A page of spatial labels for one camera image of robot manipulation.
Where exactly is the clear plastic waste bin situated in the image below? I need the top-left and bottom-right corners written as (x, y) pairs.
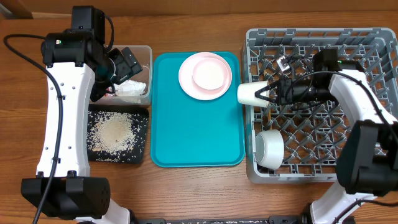
top-left (91, 45), bottom-right (153, 105)

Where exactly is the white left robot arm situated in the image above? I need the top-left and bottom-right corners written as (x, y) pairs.
top-left (21, 6), bottom-right (142, 223)

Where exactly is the cooked white rice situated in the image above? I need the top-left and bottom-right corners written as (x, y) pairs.
top-left (86, 111), bottom-right (147, 162)

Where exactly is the small pink bowl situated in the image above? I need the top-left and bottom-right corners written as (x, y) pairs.
top-left (192, 58), bottom-right (228, 90)

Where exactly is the large pink plate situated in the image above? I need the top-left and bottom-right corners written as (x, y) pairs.
top-left (178, 52), bottom-right (233, 101)

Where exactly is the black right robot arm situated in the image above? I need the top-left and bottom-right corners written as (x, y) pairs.
top-left (253, 49), bottom-right (397, 223)

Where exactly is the grey dishwasher rack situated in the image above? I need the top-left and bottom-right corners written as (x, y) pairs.
top-left (243, 28), bottom-right (397, 184)

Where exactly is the white napkin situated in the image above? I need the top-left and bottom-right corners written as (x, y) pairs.
top-left (115, 80), bottom-right (146, 96)

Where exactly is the black food waste tray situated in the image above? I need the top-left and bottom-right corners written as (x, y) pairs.
top-left (86, 104), bottom-right (150, 165)

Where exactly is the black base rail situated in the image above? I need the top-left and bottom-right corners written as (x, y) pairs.
top-left (139, 215), bottom-right (312, 224)

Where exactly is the white paper cup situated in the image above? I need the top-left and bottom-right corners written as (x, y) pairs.
top-left (237, 81), bottom-right (269, 108)

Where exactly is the grey rice bowl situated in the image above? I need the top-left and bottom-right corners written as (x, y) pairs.
top-left (255, 129), bottom-right (284, 170)

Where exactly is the teal serving tray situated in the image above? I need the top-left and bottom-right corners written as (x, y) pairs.
top-left (150, 52), bottom-right (245, 167)

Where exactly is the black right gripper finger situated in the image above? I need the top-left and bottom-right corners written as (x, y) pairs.
top-left (254, 90), bottom-right (277, 103)
top-left (255, 81), bottom-right (280, 94)

